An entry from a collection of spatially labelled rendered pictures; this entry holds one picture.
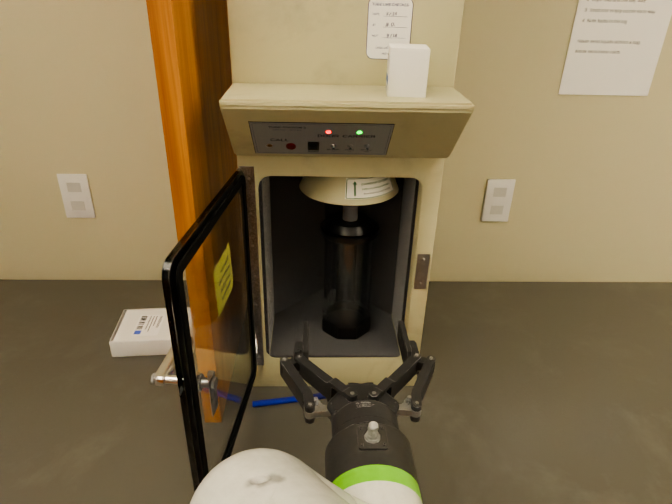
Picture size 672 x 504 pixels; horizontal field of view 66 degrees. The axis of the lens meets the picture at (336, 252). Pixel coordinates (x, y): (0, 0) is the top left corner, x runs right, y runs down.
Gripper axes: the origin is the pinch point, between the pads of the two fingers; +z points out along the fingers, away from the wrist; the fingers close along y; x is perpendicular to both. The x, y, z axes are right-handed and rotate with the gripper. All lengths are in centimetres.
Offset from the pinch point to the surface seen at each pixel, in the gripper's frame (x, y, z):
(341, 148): -23.0, 1.8, 13.0
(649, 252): 19, -85, 60
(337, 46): -36.2, 2.6, 17.6
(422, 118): -28.9, -8.2, 7.3
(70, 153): -6, 63, 61
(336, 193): -13.4, 2.0, 19.8
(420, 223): -9.2, -11.8, 17.5
